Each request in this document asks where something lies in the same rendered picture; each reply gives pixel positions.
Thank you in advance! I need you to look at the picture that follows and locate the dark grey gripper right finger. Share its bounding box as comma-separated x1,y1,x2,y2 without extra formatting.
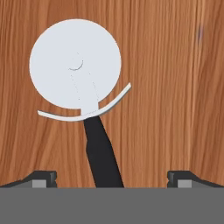
166,170,224,189

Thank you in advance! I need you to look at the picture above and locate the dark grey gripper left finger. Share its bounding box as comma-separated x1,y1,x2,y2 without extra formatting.
0,170,58,189

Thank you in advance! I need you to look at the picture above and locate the black-handled white pizza cutter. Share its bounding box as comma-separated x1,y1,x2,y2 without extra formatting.
29,18,132,189

